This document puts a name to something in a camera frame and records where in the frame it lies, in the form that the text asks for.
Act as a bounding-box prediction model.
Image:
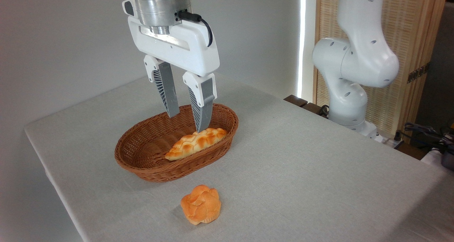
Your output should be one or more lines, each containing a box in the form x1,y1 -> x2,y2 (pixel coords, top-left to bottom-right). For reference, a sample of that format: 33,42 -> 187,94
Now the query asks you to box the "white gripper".
122,0 -> 221,133

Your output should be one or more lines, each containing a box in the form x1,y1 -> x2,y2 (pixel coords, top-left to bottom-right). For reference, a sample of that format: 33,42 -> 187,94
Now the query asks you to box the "long braided bread loaf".
165,128 -> 228,161

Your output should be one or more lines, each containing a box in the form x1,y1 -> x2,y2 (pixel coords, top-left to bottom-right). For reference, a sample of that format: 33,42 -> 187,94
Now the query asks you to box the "round knotted bread roll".
180,185 -> 221,225

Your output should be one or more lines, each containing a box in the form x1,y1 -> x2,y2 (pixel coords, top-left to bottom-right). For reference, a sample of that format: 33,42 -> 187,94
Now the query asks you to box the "brown wicker basket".
114,103 -> 239,183

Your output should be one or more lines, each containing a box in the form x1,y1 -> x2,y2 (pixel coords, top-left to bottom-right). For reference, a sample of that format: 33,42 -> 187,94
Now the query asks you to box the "dark wooden side table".
283,95 -> 329,119

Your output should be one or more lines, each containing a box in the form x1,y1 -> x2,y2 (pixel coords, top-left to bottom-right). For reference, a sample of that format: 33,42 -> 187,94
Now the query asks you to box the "bamboo folding screen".
314,0 -> 449,140

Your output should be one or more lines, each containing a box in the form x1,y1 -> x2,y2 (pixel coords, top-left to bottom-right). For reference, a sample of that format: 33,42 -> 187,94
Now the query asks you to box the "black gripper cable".
176,10 -> 214,47

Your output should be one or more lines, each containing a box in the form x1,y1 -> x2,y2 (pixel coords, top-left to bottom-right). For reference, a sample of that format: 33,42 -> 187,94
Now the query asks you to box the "black cable bundle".
394,122 -> 454,154

